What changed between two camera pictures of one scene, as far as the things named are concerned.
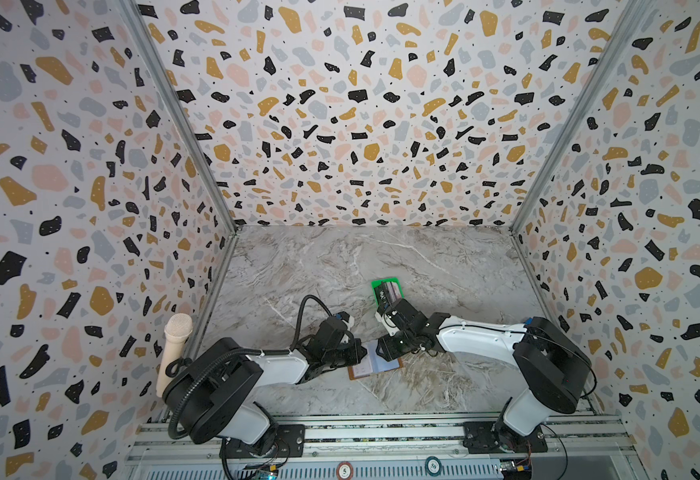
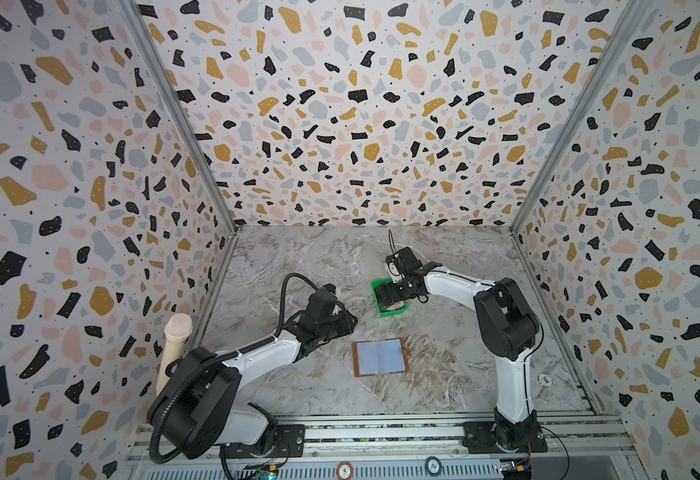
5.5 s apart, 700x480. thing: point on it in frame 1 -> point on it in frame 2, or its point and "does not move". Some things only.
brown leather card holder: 372,362 does not move
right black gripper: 398,311 -> 395,289
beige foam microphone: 177,327 does not move
